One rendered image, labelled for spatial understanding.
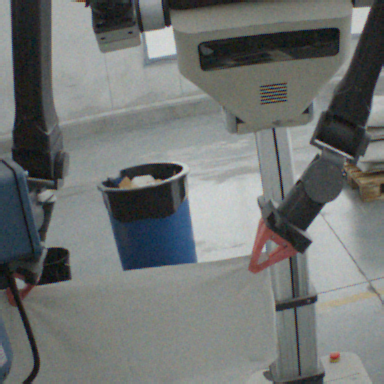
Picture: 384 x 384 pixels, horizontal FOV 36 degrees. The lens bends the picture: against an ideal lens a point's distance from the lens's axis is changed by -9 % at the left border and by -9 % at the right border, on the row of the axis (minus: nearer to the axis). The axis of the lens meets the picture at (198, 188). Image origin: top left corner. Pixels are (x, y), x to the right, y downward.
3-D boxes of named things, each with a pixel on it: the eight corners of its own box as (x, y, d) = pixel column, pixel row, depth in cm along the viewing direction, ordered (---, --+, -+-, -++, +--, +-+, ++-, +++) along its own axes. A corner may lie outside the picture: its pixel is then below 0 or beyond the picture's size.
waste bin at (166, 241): (206, 265, 368) (187, 155, 350) (212, 302, 318) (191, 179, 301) (124, 277, 367) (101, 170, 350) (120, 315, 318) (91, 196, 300)
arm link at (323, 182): (370, 133, 92) (322, 110, 93) (377, 134, 81) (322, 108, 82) (342, 205, 94) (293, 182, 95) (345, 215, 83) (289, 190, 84)
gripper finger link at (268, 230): (235, 266, 93) (274, 215, 91) (230, 248, 100) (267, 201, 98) (270, 288, 94) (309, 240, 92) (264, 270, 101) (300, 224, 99)
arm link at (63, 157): (70, 149, 91) (20, 143, 91) (46, 163, 79) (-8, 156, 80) (65, 227, 93) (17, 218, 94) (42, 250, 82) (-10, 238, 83)
